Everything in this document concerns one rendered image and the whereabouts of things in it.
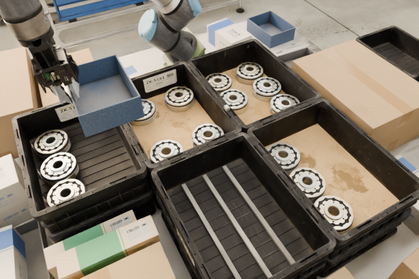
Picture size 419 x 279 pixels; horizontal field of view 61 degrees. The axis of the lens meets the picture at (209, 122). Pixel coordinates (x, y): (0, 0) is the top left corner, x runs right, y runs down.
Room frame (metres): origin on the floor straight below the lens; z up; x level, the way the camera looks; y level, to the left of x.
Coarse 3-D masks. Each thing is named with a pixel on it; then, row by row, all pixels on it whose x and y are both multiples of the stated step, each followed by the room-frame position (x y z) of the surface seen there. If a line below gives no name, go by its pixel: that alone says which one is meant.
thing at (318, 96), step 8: (248, 40) 1.18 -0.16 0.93; (256, 40) 1.18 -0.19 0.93; (224, 48) 1.14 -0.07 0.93; (232, 48) 1.14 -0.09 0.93; (264, 48) 1.13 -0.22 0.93; (200, 56) 1.09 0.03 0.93; (208, 56) 1.10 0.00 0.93; (272, 56) 1.08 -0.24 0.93; (192, 64) 1.04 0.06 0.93; (280, 64) 1.03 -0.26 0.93; (200, 72) 0.99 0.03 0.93; (304, 80) 0.93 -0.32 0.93; (312, 88) 0.89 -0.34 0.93; (216, 96) 0.87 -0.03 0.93; (320, 96) 0.85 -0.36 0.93; (224, 104) 0.83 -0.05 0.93; (296, 104) 0.82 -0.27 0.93; (304, 104) 0.82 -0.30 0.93; (232, 112) 0.79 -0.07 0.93; (280, 112) 0.78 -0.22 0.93; (240, 120) 0.75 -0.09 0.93; (264, 120) 0.75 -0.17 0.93; (248, 128) 0.72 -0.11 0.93
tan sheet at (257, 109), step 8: (224, 72) 1.12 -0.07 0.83; (232, 72) 1.12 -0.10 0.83; (232, 80) 1.07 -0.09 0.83; (232, 88) 1.02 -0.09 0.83; (240, 88) 1.02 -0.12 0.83; (248, 88) 1.02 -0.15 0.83; (248, 96) 0.98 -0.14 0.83; (248, 104) 0.93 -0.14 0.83; (256, 104) 0.93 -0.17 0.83; (264, 104) 0.93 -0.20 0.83; (248, 112) 0.89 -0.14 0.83; (256, 112) 0.89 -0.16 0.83; (264, 112) 0.89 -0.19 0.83; (248, 120) 0.85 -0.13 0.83; (256, 120) 0.85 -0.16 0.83
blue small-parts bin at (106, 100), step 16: (80, 64) 0.78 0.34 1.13; (96, 64) 0.80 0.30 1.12; (112, 64) 0.81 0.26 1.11; (80, 80) 0.77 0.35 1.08; (96, 80) 0.79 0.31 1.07; (112, 80) 0.79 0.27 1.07; (128, 80) 0.72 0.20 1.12; (80, 96) 0.73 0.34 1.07; (96, 96) 0.73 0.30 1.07; (112, 96) 0.72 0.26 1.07; (128, 96) 0.72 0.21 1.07; (80, 112) 0.66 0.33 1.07; (96, 112) 0.60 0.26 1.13; (112, 112) 0.61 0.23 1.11; (128, 112) 0.63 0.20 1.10; (96, 128) 0.59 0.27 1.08
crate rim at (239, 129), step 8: (176, 64) 1.05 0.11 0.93; (184, 64) 1.05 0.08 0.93; (152, 72) 1.00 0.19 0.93; (160, 72) 1.01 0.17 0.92; (192, 72) 1.01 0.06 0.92; (200, 80) 0.95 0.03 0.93; (208, 88) 0.91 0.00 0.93; (216, 104) 0.83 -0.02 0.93; (224, 112) 0.79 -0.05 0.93; (232, 120) 0.75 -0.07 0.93; (128, 128) 0.73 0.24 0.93; (240, 128) 0.72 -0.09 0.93; (136, 136) 0.70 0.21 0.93; (224, 136) 0.69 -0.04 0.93; (136, 144) 0.67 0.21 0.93; (200, 144) 0.66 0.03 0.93; (208, 144) 0.66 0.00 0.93; (144, 152) 0.64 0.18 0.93; (184, 152) 0.64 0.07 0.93; (144, 160) 0.61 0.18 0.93; (168, 160) 0.61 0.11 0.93; (152, 168) 0.58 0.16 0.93
